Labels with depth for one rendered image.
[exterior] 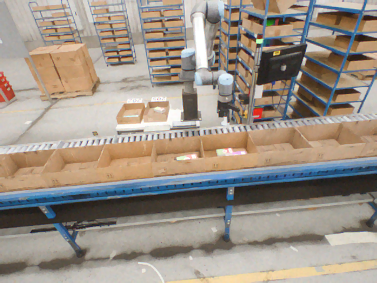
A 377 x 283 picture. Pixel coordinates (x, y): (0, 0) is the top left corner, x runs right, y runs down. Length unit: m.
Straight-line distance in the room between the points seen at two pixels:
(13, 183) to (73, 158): 0.42
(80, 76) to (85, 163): 4.11
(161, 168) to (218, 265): 1.09
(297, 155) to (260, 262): 1.06
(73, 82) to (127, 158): 4.34
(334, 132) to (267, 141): 0.57
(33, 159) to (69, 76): 4.03
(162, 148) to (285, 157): 0.97
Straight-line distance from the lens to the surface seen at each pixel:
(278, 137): 1.96
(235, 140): 1.83
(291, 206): 2.34
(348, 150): 1.95
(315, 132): 2.10
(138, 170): 1.58
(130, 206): 1.87
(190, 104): 2.48
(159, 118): 2.56
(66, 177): 1.76
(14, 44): 5.82
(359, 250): 2.68
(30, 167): 2.25
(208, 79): 1.53
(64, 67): 5.97
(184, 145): 1.78
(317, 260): 2.44
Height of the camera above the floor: 2.03
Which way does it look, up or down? 37 degrees down
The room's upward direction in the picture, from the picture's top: 4 degrees counter-clockwise
